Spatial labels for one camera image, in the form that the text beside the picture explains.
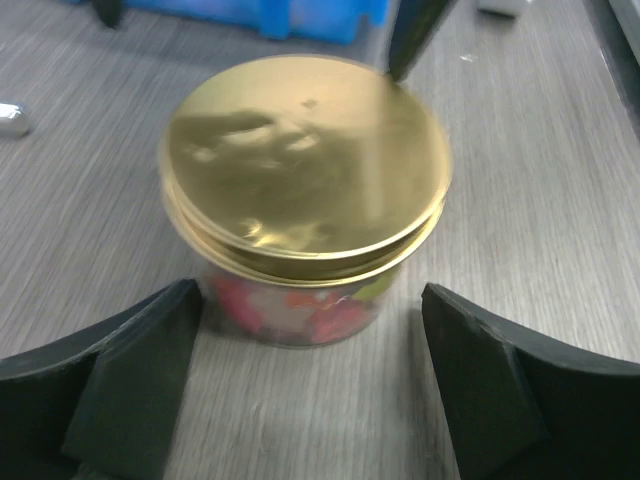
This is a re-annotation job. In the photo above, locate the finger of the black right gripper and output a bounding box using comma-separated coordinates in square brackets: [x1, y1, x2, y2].
[92, 0, 125, 29]
[387, 0, 456, 82]

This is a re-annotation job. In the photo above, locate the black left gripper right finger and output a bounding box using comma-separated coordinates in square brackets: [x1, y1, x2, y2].
[421, 283, 639, 479]

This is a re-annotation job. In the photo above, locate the silver metal scoop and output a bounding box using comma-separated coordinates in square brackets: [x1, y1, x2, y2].
[0, 103, 31, 137]

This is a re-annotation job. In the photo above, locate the clear plastic jar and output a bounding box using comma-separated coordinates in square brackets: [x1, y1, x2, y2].
[201, 267, 399, 347]

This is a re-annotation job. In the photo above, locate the white clothes rack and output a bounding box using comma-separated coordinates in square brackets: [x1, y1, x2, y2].
[477, 0, 532, 18]

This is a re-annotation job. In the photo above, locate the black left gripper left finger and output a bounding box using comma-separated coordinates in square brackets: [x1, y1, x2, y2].
[1, 279, 202, 479]

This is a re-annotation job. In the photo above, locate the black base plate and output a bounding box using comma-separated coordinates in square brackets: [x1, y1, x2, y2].
[585, 1, 639, 130]

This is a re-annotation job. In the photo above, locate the blue plastic bin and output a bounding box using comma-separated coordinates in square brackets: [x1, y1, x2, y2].
[64, 0, 396, 44]

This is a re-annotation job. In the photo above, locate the beige jar lid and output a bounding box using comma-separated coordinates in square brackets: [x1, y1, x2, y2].
[158, 55, 452, 287]

